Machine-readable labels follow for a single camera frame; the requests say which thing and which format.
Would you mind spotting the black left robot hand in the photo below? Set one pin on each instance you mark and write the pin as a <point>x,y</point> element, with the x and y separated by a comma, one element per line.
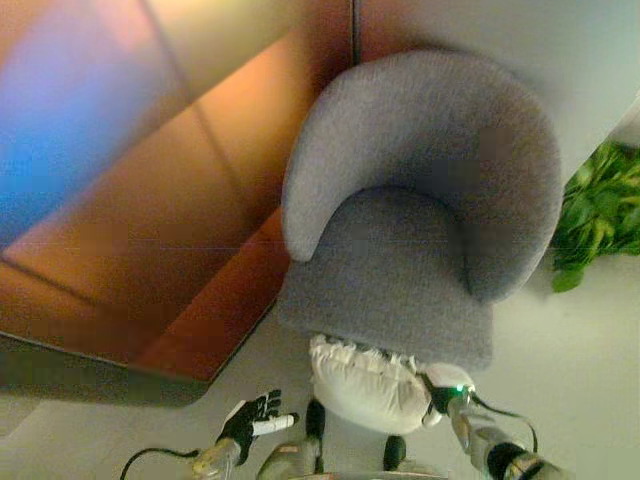
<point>252,419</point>

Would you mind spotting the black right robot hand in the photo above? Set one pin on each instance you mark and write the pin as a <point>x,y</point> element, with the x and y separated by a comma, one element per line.
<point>442,395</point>

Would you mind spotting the white ruffled pillow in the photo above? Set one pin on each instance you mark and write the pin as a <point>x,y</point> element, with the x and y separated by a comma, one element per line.
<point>365,385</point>

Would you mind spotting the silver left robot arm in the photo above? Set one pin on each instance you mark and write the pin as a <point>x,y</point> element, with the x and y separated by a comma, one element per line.
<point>217,457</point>

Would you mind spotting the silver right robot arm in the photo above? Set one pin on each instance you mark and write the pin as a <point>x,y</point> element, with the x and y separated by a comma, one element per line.
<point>500,445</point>

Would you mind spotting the silver left robot leg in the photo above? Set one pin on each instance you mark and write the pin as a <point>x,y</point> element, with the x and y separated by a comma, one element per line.
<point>307,440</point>

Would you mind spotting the silver robot leg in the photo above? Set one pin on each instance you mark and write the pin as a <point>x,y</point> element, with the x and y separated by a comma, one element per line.
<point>400,457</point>
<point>307,440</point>

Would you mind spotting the silver right robot leg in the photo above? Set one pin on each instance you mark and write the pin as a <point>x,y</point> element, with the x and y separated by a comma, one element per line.
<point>400,457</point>

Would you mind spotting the orange wooden cabinet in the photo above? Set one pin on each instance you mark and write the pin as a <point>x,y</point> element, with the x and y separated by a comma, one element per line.
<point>140,250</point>

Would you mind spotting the green leafy houseplant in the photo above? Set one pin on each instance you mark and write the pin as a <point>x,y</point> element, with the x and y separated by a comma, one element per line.
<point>595,215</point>

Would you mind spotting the grey round fabric armchair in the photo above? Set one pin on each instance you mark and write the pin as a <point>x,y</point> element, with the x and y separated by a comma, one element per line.
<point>400,150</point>

